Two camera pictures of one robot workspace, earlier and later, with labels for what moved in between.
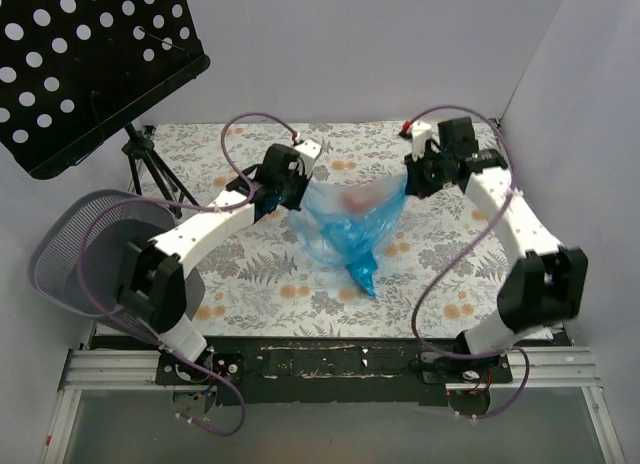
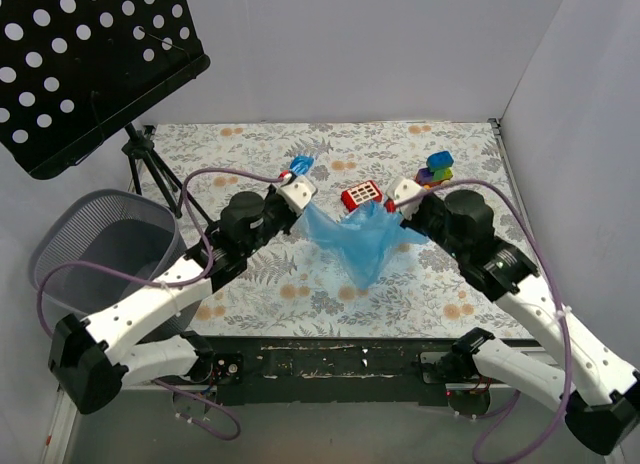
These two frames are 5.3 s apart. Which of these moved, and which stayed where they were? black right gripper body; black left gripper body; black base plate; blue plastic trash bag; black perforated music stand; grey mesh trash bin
Moved: black left gripper body; black right gripper body; blue plastic trash bag
Stayed: black perforated music stand; black base plate; grey mesh trash bin
